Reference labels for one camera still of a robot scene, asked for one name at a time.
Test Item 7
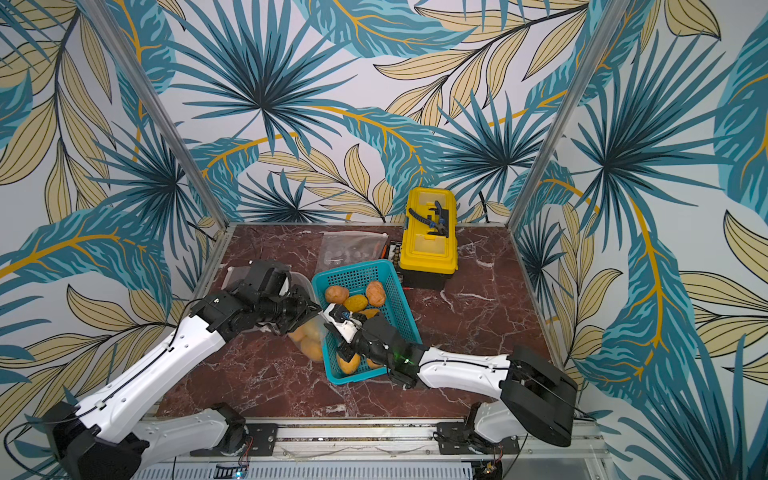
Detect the teal plastic basket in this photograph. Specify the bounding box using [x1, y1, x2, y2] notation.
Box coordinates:
[311, 260, 422, 385]

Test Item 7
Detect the yellow black toolbox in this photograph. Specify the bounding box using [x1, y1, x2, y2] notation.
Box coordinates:
[398, 187, 459, 291]

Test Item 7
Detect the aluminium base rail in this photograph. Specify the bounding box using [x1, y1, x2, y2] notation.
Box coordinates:
[137, 418, 619, 479]

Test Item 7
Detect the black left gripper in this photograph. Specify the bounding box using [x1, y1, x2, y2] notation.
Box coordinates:
[258, 283, 323, 334]

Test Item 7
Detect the aluminium corner post left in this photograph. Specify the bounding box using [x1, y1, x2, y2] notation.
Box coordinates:
[81, 0, 229, 230]

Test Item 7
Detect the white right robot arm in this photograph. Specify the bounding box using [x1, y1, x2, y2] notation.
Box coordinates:
[323, 305, 577, 447]

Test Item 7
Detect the clear zipper bag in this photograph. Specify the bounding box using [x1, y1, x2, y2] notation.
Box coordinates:
[288, 272, 328, 349]

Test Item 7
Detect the aluminium corner post right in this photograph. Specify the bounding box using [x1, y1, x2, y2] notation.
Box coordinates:
[507, 0, 629, 235]

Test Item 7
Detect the clear dotted bag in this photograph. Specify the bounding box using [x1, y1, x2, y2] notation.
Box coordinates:
[315, 231, 389, 273]
[222, 265, 250, 290]

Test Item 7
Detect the greenish potato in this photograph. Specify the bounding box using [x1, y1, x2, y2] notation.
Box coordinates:
[299, 337, 323, 362]

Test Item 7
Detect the aluminium corner post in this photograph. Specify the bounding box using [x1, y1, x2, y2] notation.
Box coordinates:
[507, 0, 629, 235]
[81, 0, 229, 230]

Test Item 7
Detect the potato orange middle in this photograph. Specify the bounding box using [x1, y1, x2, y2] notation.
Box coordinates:
[365, 281, 387, 308]

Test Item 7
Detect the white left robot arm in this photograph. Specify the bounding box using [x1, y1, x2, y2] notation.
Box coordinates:
[42, 260, 320, 479]

